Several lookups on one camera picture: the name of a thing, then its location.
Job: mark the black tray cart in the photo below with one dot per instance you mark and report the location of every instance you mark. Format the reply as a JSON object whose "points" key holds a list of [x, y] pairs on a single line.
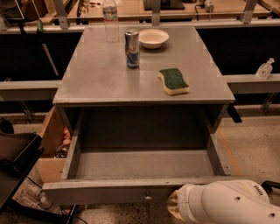
{"points": [[18, 154]]}

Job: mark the hand sanitizer bottle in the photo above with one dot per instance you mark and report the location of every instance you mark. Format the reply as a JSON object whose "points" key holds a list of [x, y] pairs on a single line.
{"points": [[265, 69]]}

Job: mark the yellow foam padded gripper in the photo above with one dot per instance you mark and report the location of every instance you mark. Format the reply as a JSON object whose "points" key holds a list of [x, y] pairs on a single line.
{"points": [[184, 203]]}

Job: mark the black chair caster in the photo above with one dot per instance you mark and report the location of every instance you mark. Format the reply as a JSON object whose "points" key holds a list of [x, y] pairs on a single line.
{"points": [[268, 186]]}

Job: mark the cardboard box with items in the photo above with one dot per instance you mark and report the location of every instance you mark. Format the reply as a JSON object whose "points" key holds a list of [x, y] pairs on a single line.
{"points": [[52, 132]]}

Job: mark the red bull can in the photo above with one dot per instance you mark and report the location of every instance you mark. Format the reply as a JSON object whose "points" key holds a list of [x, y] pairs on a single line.
{"points": [[132, 48]]}

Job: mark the white bowl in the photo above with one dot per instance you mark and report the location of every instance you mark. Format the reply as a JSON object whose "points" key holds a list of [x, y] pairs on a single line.
{"points": [[152, 38]]}

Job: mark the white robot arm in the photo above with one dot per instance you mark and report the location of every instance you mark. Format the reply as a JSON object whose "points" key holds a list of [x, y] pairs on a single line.
{"points": [[240, 201]]}

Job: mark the grey top drawer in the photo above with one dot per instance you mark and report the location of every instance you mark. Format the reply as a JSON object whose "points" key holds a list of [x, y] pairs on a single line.
{"points": [[102, 176]]}

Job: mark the green yellow sponge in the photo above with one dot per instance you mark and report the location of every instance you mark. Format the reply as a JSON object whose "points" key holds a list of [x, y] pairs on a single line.
{"points": [[173, 82]]}

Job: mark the clear plastic water bottle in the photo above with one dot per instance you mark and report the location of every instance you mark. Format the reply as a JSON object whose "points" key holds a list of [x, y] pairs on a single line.
{"points": [[110, 18]]}

